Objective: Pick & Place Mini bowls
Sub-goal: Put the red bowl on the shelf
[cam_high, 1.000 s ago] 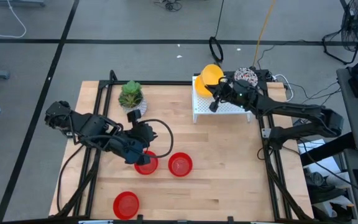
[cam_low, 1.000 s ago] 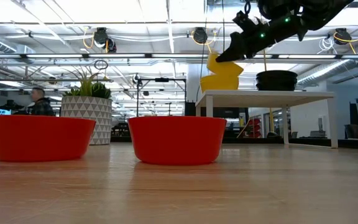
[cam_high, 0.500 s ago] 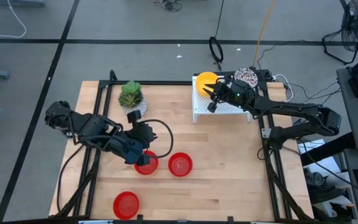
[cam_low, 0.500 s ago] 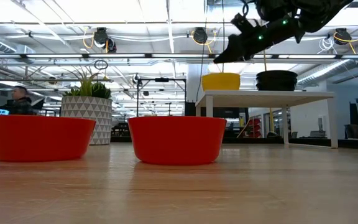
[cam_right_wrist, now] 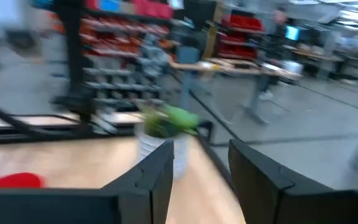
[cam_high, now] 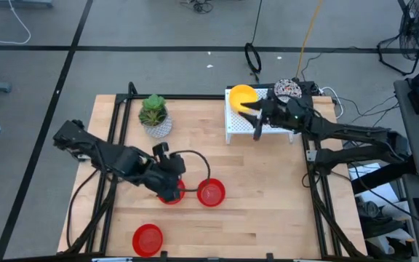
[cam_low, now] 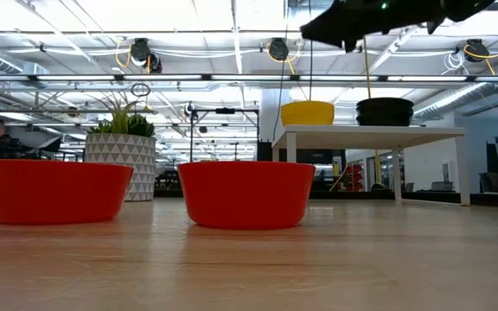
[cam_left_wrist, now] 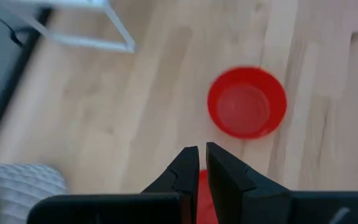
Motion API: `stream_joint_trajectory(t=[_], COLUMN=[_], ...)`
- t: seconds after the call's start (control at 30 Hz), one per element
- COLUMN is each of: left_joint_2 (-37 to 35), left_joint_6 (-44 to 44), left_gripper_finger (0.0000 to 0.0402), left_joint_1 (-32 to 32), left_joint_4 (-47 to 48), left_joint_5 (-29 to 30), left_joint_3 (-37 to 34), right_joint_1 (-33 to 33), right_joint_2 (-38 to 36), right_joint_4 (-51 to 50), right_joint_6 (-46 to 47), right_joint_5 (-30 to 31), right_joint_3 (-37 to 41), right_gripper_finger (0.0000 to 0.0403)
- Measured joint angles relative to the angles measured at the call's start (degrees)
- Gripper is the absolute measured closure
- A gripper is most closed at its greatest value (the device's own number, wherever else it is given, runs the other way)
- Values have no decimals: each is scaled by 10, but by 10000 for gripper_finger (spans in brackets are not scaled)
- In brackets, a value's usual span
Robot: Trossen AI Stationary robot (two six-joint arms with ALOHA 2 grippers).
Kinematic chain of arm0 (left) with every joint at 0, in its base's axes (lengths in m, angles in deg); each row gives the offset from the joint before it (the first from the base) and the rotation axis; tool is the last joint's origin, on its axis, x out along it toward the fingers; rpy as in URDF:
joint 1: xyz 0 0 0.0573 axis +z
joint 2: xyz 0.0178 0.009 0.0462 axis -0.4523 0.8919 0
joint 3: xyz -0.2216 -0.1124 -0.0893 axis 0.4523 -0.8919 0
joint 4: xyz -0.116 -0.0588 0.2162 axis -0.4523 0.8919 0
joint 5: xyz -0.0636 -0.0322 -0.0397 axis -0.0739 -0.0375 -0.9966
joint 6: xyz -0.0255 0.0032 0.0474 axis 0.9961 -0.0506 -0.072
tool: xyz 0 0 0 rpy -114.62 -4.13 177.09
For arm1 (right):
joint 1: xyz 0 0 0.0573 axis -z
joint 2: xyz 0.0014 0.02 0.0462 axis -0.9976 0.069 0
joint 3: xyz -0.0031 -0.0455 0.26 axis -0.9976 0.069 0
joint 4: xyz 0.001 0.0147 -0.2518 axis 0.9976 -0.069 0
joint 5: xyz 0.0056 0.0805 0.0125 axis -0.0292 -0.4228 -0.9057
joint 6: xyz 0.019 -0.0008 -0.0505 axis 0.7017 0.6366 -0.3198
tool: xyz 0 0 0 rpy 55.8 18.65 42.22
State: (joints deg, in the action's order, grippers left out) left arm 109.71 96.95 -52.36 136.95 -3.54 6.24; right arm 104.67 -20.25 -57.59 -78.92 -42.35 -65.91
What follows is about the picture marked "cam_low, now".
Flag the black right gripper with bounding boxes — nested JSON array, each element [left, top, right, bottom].
[[298, 0, 448, 54]]

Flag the red plastic bowl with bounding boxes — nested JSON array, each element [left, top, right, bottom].
[[0, 159, 134, 225], [177, 161, 317, 231]]

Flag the long ceiling light strip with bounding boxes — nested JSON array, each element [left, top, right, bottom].
[[0, 73, 498, 84]]

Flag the white riser shelf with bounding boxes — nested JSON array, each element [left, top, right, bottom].
[[271, 124, 472, 207]]

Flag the red storage bins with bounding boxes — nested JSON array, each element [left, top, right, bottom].
[[342, 163, 365, 193]]

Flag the dark office chair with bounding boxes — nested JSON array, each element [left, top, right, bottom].
[[478, 172, 498, 194]]

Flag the green succulent plant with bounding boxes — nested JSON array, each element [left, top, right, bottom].
[[86, 97, 156, 139]]

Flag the white grey triangle-pattern planter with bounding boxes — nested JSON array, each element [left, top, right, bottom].
[[83, 132, 157, 203]]

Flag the person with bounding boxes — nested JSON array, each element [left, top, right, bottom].
[[0, 117, 32, 162]]

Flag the black hanging cable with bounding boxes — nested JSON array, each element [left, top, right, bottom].
[[307, 0, 315, 104]]

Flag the black ceiling cable reel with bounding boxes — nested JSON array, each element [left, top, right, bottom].
[[463, 38, 491, 64], [129, 37, 164, 74], [267, 37, 291, 62]]

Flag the black metal frame stand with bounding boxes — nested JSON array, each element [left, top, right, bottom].
[[188, 107, 260, 163]]

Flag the black cable loop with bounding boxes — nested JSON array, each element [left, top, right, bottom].
[[130, 82, 152, 98]]

